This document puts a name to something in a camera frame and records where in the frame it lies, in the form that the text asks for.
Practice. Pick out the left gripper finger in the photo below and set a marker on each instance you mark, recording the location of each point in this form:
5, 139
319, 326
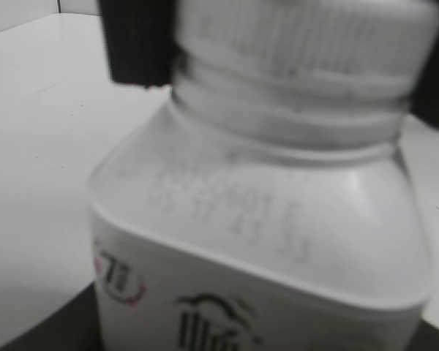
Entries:
47, 321

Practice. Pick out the white round bottle cap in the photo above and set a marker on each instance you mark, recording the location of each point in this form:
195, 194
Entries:
365, 49

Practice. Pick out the white yili changqing bottle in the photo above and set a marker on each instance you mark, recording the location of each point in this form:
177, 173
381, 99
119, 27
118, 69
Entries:
208, 239

